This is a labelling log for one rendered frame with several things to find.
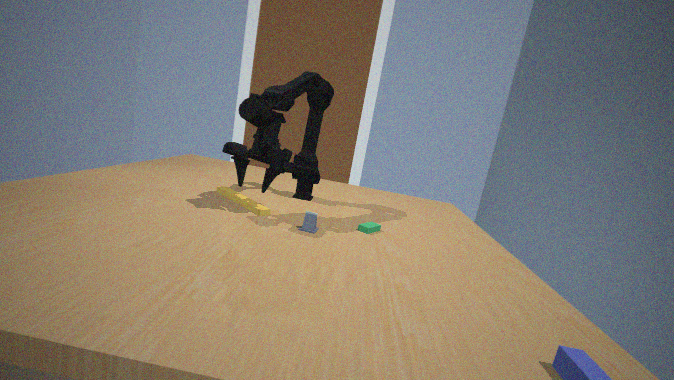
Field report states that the yellow bar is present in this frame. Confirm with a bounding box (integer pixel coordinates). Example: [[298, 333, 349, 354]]
[[216, 187, 271, 216]]

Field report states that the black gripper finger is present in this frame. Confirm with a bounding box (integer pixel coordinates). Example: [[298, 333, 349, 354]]
[[261, 168, 285, 193], [231, 156, 250, 187]]

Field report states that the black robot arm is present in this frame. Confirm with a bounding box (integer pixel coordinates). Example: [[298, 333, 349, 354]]
[[239, 71, 334, 201]]

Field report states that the green rectangular block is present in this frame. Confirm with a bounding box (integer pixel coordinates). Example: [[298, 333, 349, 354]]
[[358, 222, 381, 234]]

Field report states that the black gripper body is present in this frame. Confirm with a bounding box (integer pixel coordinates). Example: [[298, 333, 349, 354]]
[[222, 129, 294, 173]]

